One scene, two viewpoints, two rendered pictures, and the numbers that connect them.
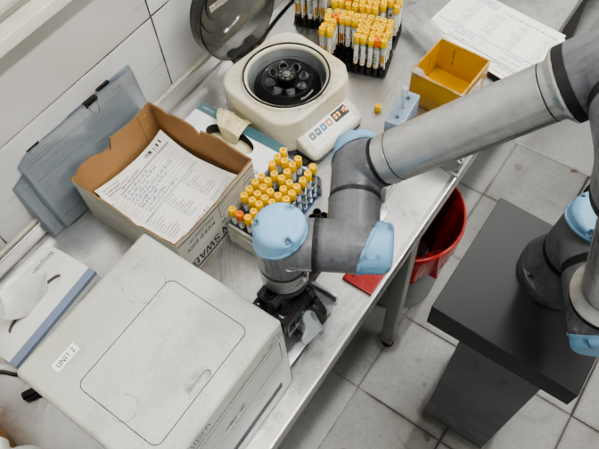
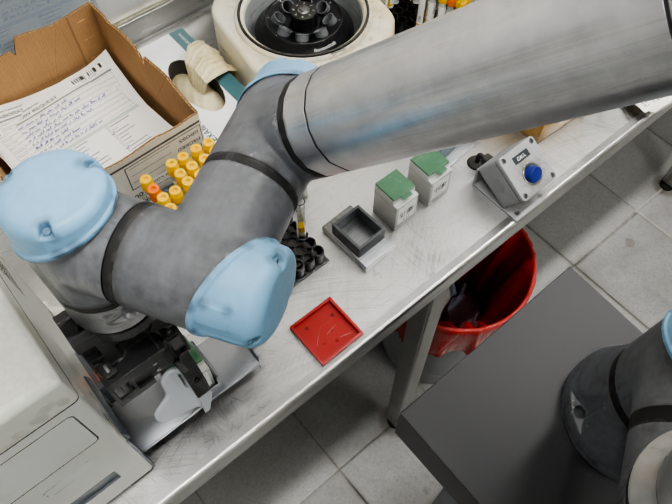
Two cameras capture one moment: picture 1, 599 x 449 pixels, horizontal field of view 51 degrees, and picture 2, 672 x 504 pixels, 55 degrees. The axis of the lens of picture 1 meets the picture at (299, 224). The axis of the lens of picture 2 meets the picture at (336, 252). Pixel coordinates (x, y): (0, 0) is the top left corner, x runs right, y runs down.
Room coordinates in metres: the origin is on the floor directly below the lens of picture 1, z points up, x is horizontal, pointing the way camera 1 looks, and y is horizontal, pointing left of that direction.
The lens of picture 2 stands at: (0.22, -0.20, 1.65)
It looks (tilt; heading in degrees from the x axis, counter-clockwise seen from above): 59 degrees down; 11
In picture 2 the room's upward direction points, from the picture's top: straight up
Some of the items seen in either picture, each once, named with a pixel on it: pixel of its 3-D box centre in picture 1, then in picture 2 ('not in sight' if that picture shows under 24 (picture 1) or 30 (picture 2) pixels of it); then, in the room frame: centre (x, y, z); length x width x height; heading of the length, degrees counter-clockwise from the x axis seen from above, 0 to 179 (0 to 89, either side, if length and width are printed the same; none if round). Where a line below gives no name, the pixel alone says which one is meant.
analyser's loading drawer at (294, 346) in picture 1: (292, 330); (174, 391); (0.43, 0.03, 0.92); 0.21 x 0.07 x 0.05; 141
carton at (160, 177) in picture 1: (169, 189); (81, 132); (0.75, 0.27, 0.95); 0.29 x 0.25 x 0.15; 51
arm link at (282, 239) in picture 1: (283, 242); (79, 234); (0.43, 0.03, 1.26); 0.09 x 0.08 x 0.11; 80
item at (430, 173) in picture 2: not in sight; (428, 176); (0.80, -0.22, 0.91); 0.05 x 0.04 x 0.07; 51
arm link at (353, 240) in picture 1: (353, 236); (215, 256); (0.43, -0.07, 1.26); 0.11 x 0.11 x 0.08; 80
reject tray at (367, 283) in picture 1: (365, 273); (326, 330); (0.55, -0.12, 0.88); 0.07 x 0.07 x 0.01; 51
